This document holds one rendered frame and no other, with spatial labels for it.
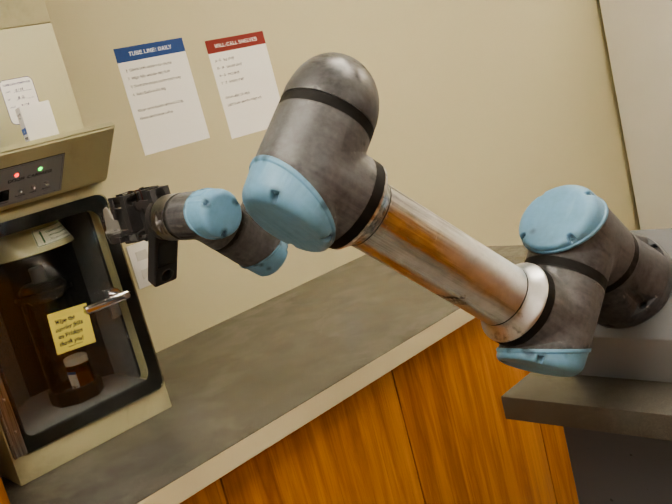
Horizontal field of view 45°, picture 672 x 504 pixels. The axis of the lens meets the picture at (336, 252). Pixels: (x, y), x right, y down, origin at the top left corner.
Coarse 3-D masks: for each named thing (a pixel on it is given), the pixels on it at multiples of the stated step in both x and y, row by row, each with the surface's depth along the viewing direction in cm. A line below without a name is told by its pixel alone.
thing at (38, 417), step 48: (0, 240) 138; (48, 240) 144; (96, 240) 150; (0, 288) 138; (48, 288) 143; (96, 288) 149; (0, 336) 138; (48, 336) 143; (96, 336) 149; (144, 336) 156; (48, 384) 143; (96, 384) 149; (144, 384) 156; (48, 432) 143
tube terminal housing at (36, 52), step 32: (0, 32) 140; (32, 32) 144; (0, 64) 140; (32, 64) 144; (0, 96) 140; (64, 96) 148; (0, 128) 140; (64, 128) 148; (64, 192) 147; (96, 192) 152; (128, 416) 155; (0, 448) 143; (64, 448) 146
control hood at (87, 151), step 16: (96, 128) 140; (112, 128) 142; (16, 144) 130; (32, 144) 132; (48, 144) 134; (64, 144) 137; (80, 144) 139; (96, 144) 142; (0, 160) 129; (16, 160) 132; (32, 160) 134; (64, 160) 139; (80, 160) 142; (96, 160) 145; (64, 176) 142; (80, 176) 145; (96, 176) 148; (0, 208) 137
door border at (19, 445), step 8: (0, 376) 138; (0, 384) 138; (0, 392) 138; (0, 400) 138; (8, 400) 138; (0, 408) 138; (8, 408) 138; (0, 416) 137; (8, 416) 138; (8, 424) 138; (16, 424) 139; (8, 432) 138; (16, 432) 139; (8, 440) 138; (16, 440) 139; (16, 448) 139; (24, 448) 140
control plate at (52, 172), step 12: (60, 156) 138; (12, 168) 132; (24, 168) 134; (36, 168) 136; (48, 168) 138; (60, 168) 140; (0, 180) 132; (12, 180) 134; (24, 180) 136; (36, 180) 138; (48, 180) 140; (60, 180) 142; (12, 192) 136; (24, 192) 138; (36, 192) 140; (48, 192) 142; (0, 204) 136
